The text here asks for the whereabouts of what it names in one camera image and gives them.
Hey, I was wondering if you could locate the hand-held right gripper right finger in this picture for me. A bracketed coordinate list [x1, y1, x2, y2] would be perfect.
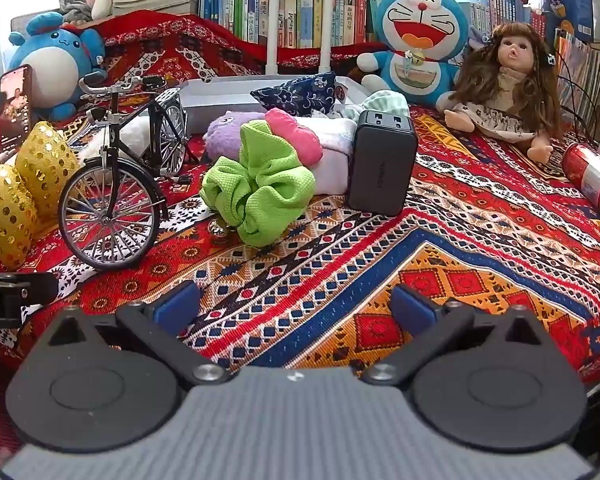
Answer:
[362, 282, 548, 387]

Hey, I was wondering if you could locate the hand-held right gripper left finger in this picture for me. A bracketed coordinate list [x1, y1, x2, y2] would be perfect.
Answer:
[45, 281, 232, 387]

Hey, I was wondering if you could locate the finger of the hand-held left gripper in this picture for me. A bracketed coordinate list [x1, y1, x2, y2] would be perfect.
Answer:
[0, 272, 61, 307]

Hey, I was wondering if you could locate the green scrunchie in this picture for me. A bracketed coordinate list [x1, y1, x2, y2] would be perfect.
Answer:
[200, 121, 316, 248]

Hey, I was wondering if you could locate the pale pink sock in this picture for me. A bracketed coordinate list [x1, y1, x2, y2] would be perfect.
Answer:
[292, 115, 358, 196]

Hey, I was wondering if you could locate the purple plush toy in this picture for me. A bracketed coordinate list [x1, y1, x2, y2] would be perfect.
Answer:
[203, 112, 268, 161]

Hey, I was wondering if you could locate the white shallow box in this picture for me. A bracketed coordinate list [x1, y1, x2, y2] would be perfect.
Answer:
[172, 76, 371, 136]

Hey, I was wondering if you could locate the green striped cloth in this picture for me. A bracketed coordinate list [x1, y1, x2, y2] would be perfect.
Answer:
[337, 90, 410, 121]

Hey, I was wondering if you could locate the pink scrunchie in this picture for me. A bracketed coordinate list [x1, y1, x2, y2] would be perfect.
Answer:
[265, 108, 323, 166]

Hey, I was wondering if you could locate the navy floral cloth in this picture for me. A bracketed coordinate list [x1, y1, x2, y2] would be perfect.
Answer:
[250, 72, 338, 118]

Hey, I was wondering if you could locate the red patterned blanket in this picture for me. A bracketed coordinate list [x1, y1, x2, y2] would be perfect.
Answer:
[0, 12, 600, 461]

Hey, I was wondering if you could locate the black charger block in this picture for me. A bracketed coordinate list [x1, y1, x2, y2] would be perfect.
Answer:
[345, 109, 419, 217]

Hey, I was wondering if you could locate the white fluffy cloth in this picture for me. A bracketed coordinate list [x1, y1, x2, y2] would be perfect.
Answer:
[77, 115, 151, 166]

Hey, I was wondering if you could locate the smartphone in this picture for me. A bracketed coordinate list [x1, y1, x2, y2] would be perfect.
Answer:
[0, 65, 33, 153]

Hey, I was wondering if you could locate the red drink can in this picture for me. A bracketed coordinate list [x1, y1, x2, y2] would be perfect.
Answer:
[560, 142, 600, 221]

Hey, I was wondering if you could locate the black model bicycle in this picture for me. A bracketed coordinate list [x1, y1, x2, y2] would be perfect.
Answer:
[57, 76, 193, 273]

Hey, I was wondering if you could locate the blue round plush toy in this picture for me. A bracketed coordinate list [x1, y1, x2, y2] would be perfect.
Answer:
[7, 11, 108, 122]

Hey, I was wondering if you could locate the long-haired doll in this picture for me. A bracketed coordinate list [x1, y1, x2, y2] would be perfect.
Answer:
[442, 22, 563, 165]

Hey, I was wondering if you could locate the blue cat plush toy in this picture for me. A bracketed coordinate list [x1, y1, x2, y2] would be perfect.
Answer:
[356, 0, 471, 110]

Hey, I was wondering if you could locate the row of upright books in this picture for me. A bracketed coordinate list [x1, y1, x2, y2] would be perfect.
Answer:
[197, 0, 551, 51]

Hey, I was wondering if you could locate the blue packaging box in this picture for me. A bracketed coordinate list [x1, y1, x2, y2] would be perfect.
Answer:
[530, 0, 596, 43]

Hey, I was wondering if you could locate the white pipe frame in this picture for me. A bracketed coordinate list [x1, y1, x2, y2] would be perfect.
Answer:
[265, 0, 338, 81]

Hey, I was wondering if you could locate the wire rack with magazines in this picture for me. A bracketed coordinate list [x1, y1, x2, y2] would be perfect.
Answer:
[552, 27, 600, 136]

